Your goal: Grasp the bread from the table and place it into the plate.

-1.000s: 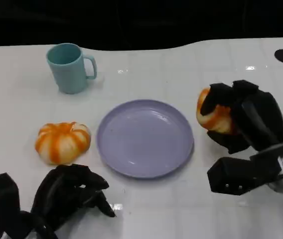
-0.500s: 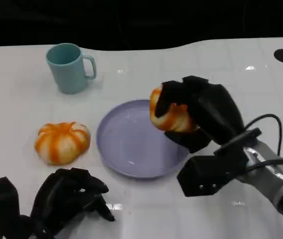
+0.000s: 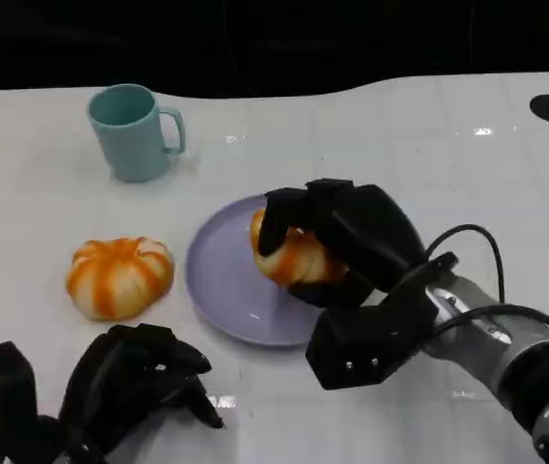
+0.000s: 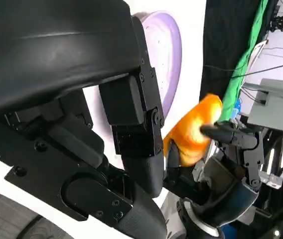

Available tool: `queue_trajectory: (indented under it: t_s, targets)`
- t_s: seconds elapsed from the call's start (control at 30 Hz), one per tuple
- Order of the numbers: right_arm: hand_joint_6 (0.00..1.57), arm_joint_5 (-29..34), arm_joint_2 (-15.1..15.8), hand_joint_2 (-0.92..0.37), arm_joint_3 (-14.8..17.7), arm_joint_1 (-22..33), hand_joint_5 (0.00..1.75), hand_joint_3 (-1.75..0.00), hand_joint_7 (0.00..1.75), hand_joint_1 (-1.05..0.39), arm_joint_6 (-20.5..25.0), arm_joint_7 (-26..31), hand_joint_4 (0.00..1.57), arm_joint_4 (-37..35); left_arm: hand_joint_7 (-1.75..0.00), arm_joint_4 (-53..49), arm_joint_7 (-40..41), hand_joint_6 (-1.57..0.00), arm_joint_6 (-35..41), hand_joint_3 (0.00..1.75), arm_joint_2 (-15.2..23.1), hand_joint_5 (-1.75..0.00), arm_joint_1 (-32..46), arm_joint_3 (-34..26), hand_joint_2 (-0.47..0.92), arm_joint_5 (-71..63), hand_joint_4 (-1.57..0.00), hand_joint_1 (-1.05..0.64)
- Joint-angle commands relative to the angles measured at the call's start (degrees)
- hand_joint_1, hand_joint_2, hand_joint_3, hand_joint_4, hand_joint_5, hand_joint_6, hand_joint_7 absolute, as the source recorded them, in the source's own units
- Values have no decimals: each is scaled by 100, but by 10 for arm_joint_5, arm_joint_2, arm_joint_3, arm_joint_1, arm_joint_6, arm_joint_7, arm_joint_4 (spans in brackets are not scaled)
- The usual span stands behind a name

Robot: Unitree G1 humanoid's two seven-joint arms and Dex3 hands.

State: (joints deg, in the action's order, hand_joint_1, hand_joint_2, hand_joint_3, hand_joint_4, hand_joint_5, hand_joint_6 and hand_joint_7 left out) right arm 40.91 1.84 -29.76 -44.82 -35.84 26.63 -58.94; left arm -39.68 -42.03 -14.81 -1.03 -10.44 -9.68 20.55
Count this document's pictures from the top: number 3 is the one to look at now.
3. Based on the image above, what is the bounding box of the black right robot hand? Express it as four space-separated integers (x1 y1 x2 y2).
257 178 429 309

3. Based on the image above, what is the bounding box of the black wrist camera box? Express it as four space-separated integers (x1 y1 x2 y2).
304 283 441 391
0 340 40 456

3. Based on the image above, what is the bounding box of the pale green mug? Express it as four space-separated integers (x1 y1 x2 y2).
86 83 188 184

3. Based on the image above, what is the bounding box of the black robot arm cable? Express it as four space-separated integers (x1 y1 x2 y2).
422 223 507 305
428 303 549 352

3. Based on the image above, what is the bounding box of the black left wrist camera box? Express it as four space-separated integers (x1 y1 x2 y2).
0 340 40 456

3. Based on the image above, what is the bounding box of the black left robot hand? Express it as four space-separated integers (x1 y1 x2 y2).
59 323 225 464

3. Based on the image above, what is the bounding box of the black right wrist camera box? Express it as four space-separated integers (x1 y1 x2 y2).
304 283 441 391

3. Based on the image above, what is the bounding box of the orange white toy bread roll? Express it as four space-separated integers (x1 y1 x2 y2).
249 208 349 288
65 235 176 321

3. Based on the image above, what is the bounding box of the lilac plate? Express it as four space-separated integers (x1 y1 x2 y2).
185 193 349 349

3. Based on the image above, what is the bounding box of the black backdrop curtain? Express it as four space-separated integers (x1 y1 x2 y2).
0 0 549 99

